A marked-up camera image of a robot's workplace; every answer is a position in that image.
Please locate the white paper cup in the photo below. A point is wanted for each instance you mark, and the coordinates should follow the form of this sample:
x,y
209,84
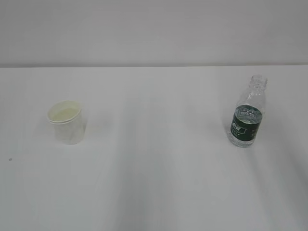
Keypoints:
x,y
66,118

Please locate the clear green-label water bottle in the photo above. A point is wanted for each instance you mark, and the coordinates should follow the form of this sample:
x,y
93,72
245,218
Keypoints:
x,y
248,113

